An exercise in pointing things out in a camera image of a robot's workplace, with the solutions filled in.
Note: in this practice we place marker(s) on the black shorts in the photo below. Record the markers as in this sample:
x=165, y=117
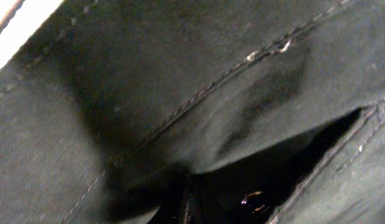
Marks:
x=192, y=112

